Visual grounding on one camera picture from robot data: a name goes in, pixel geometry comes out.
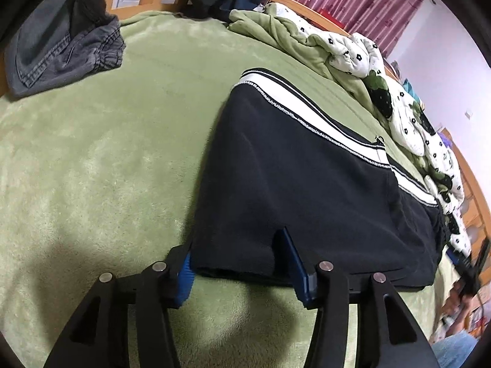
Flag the black pants white stripe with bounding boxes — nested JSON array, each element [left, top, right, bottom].
[[191, 68, 449, 288]]

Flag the purple object on bed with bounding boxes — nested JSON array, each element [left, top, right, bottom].
[[439, 131, 454, 149]]

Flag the white floral quilt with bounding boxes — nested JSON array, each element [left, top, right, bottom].
[[265, 2, 471, 258]]

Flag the teal pillow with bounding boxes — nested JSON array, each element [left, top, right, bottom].
[[402, 78, 421, 103]]

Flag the grey denim pants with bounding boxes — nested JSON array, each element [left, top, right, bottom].
[[4, 0, 126, 98]]

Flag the wooden bed frame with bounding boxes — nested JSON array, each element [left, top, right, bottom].
[[1, 0, 490, 236]]

